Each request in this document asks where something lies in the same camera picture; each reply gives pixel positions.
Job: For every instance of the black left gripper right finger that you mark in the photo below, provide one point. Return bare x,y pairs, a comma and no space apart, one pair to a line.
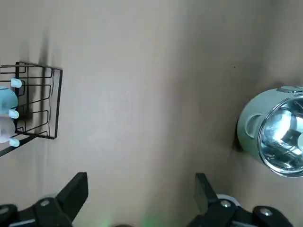
208,201

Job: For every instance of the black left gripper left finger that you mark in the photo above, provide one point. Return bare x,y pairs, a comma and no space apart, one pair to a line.
71,196

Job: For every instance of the glass pot lid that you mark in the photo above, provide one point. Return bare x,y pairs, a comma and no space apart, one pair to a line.
281,132

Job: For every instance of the stainless steel pot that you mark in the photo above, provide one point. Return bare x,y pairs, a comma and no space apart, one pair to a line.
249,108

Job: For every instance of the pale pink cup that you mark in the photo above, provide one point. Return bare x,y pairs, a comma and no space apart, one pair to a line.
6,130

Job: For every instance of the light blue cup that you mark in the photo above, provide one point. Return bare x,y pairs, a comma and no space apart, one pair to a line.
7,99

